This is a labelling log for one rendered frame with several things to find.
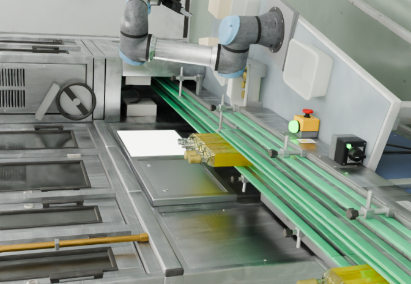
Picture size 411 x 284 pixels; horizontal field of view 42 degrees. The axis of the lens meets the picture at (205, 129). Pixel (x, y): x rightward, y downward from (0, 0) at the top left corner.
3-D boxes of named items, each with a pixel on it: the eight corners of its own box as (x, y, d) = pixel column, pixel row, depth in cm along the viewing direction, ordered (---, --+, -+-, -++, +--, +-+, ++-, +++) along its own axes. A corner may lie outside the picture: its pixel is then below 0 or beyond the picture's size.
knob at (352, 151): (359, 160, 169) (365, 163, 166) (347, 160, 167) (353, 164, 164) (361, 146, 168) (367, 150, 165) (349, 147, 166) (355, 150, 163)
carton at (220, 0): (224, -12, 283) (211, -13, 281) (234, -4, 270) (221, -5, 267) (221, 10, 288) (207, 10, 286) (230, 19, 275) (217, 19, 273)
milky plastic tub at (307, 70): (311, 37, 203) (290, 36, 200) (341, 56, 184) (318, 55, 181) (301, 80, 210) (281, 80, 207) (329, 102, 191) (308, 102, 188)
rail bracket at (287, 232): (316, 242, 174) (279, 245, 170) (319, 223, 172) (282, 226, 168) (323, 248, 171) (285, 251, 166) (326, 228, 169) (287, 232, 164)
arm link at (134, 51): (250, 52, 218) (117, 33, 216) (244, 83, 227) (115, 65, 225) (249, 38, 228) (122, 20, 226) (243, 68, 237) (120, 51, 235)
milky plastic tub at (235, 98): (246, 104, 257) (229, 104, 254) (251, 57, 251) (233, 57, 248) (260, 114, 241) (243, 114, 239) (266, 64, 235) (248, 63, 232)
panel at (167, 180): (175, 134, 292) (113, 135, 281) (176, 128, 291) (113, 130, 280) (236, 201, 211) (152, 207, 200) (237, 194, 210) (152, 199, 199)
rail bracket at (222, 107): (233, 130, 238) (207, 130, 234) (237, 93, 233) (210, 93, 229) (236, 132, 235) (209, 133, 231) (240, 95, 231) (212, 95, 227)
